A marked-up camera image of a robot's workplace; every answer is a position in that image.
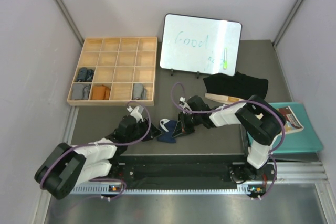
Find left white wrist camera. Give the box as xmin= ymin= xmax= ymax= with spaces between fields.
xmin=127 ymin=106 xmax=144 ymax=122

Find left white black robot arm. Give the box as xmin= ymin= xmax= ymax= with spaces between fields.
xmin=34 ymin=115 xmax=163 ymax=200

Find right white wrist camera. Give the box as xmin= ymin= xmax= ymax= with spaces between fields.
xmin=178 ymin=97 xmax=190 ymax=110

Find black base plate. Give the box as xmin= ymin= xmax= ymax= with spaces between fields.
xmin=107 ymin=162 xmax=275 ymax=183

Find small whiteboard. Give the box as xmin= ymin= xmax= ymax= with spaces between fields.
xmin=160 ymin=14 xmax=242 ymax=76

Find black underwear beige waistband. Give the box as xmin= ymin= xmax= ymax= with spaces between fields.
xmin=203 ymin=72 xmax=269 ymax=100

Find grey underwear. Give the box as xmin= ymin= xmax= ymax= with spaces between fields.
xmin=132 ymin=83 xmax=147 ymax=100

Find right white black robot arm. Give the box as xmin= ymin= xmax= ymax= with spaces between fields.
xmin=172 ymin=95 xmax=286 ymax=180

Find rolled orange cloth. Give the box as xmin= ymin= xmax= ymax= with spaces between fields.
xmin=91 ymin=85 xmax=111 ymax=100

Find navy blue white underwear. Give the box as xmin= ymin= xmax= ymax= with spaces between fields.
xmin=157 ymin=119 xmax=177 ymax=144

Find green marker pen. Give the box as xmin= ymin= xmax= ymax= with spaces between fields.
xmin=223 ymin=48 xmax=227 ymax=69

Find rolled grey cloth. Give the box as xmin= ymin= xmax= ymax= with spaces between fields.
xmin=71 ymin=83 xmax=91 ymax=100

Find yellow paperback book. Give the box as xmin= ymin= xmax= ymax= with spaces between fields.
xmin=277 ymin=106 xmax=304 ymax=134

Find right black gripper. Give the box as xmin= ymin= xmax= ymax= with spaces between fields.
xmin=173 ymin=112 xmax=202 ymax=138

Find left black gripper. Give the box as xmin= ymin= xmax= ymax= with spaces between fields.
xmin=126 ymin=117 xmax=162 ymax=143

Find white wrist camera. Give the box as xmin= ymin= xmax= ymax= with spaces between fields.
xmin=178 ymin=97 xmax=190 ymax=110
xmin=127 ymin=106 xmax=144 ymax=122

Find wooden compartment tray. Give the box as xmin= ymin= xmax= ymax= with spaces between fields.
xmin=67 ymin=37 xmax=158 ymax=106

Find rolled dark patterned socks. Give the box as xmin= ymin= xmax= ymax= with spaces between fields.
xmin=75 ymin=67 xmax=95 ymax=82

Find teal folder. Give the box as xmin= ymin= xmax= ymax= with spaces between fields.
xmin=271 ymin=102 xmax=323 ymax=154

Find white slotted cable duct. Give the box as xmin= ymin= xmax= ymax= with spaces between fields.
xmin=69 ymin=183 xmax=266 ymax=195

